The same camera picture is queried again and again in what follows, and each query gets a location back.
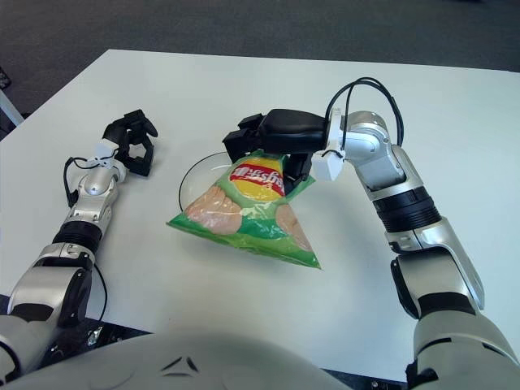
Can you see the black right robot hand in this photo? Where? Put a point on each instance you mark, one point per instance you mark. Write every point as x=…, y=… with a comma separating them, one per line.
x=292, y=130

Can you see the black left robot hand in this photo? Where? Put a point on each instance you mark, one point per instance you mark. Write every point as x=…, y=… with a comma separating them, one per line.
x=118, y=136

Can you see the green chips snack bag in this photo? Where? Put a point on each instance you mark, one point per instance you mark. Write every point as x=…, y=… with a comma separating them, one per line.
x=239, y=221

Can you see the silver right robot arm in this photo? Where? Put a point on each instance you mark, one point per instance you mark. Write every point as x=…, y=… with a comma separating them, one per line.
x=414, y=211

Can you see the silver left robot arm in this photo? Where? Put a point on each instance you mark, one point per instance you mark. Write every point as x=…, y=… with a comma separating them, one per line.
x=89, y=203

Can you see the white plate with black rim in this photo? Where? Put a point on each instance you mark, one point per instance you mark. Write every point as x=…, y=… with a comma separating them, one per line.
x=199, y=178

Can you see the left wrist white connector box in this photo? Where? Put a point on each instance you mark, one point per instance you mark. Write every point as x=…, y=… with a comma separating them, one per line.
x=105, y=151

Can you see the wrist white connector box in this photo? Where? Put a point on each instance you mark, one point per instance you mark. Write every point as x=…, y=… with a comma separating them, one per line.
x=105, y=151
x=328, y=164

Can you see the right wrist white connector box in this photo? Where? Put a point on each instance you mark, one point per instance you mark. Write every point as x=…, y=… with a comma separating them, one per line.
x=328, y=164

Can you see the white desk leg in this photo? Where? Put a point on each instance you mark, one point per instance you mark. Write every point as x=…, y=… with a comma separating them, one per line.
x=10, y=107

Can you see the black floor object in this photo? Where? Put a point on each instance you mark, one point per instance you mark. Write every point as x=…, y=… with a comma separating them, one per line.
x=4, y=75

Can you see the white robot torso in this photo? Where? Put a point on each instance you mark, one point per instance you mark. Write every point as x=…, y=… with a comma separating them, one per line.
x=195, y=359

